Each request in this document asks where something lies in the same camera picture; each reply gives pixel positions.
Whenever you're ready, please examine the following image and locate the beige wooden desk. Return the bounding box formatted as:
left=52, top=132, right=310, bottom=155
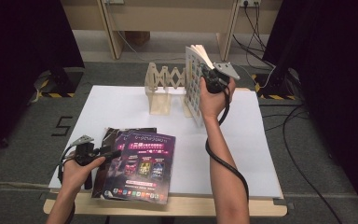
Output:
left=60, top=0, right=283, bottom=63

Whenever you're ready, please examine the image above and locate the person's right hand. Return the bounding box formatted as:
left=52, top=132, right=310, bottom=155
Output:
left=199, top=77, right=237, bottom=122

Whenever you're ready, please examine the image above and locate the wooden expandable book rack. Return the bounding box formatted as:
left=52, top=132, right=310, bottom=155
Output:
left=144, top=62, right=198, bottom=119

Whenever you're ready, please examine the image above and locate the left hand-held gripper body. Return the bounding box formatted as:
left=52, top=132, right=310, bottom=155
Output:
left=70, top=134, right=103, bottom=167

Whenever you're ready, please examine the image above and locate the light wooden table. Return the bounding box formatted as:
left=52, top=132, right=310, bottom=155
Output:
left=43, top=86, right=288, bottom=217

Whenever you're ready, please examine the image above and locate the black stand base striped tape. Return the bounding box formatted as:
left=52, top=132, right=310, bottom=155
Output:
left=251, top=66, right=304, bottom=101
left=27, top=66, right=86, bottom=105

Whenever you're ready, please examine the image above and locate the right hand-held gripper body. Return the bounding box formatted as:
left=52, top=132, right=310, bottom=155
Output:
left=202, top=62, right=241, bottom=94

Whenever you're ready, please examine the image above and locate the right hand-held gripper cable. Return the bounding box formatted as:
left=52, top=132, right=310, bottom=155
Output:
left=204, top=87, right=250, bottom=203

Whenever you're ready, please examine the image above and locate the person's left hand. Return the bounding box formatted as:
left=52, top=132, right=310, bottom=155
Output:
left=61, top=156, right=106, bottom=194

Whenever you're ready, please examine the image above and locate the thin white floor cable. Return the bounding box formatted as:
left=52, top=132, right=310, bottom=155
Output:
left=116, top=31, right=187, bottom=63

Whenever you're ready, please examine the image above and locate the black floor cable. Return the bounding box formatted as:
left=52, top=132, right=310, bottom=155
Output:
left=259, top=104, right=344, bottom=224

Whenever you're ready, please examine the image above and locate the black plugged cable bundle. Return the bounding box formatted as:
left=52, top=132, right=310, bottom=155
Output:
left=232, top=0, right=277, bottom=69

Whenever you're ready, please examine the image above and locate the black curtain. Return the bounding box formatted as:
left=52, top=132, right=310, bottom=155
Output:
left=0, top=0, right=86, bottom=164
left=262, top=0, right=358, bottom=216

